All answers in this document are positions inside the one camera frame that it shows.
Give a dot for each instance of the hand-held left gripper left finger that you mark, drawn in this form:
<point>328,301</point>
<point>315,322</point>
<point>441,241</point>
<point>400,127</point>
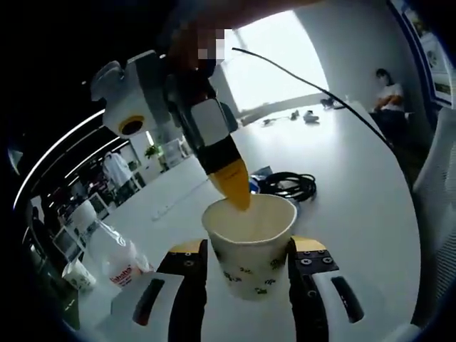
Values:
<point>185,303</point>

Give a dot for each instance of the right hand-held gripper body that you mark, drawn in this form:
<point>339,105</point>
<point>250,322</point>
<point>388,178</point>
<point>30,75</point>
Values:
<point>142,92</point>

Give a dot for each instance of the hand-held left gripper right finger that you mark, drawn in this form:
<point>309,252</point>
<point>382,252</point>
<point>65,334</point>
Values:
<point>310,303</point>

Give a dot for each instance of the floral blue tissue packet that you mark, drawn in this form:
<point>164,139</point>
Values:
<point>259,181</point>

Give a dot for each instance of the printed white paper cup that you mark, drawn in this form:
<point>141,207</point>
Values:
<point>80,278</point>
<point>249,263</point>

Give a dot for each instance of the clear plastic water bottle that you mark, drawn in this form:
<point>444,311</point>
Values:
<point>114,249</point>

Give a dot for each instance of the person's right hand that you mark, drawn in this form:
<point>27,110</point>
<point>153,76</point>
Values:
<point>183,46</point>

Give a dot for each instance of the white office chair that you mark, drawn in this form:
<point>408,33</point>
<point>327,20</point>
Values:
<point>174,153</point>
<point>98,204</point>

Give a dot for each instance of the green potted plant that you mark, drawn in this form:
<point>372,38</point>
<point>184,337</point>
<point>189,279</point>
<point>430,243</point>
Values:
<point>152,152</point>

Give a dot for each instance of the small black gadget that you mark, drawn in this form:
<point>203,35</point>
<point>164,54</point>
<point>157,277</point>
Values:
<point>329,103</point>
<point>294,115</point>

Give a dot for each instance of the grey and black gadget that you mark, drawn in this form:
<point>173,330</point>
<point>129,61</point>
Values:
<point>310,117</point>

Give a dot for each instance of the large bright window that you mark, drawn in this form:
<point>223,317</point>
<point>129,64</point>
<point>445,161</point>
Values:
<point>278,64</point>

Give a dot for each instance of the white mesh chair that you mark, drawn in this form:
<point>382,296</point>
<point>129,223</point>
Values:
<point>441,196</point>

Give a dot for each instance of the wall poster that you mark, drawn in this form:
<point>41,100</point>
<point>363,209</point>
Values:
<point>431,53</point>

